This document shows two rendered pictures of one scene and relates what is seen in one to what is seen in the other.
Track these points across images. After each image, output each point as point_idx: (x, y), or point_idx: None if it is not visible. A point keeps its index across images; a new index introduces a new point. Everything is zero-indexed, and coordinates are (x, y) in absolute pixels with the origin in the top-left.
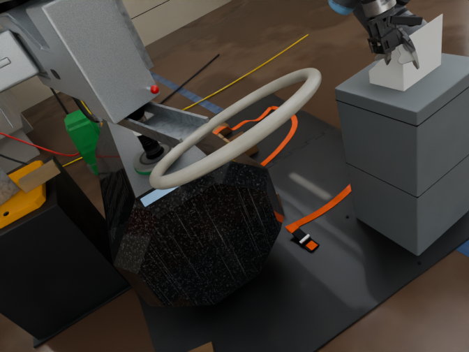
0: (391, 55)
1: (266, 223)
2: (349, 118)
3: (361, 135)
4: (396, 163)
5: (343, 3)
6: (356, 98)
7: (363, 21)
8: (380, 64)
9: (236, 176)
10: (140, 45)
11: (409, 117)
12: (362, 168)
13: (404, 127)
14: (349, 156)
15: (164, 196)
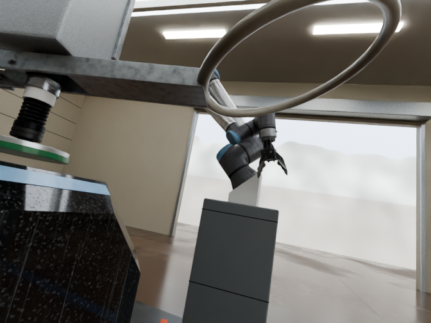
0: (251, 181)
1: None
2: (211, 225)
3: (219, 241)
4: (252, 265)
5: (239, 134)
6: (226, 205)
7: (229, 161)
8: (240, 187)
9: (124, 230)
10: (123, 38)
11: (272, 215)
12: (209, 283)
13: (266, 225)
14: (196, 271)
15: (30, 186)
